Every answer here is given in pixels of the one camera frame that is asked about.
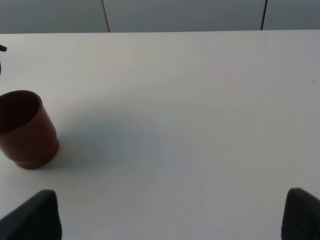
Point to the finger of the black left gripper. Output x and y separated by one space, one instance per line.
3 48

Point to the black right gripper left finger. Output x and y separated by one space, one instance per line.
36 219

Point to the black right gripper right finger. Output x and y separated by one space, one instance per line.
301 217

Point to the red plastic cup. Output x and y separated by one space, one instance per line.
27 134

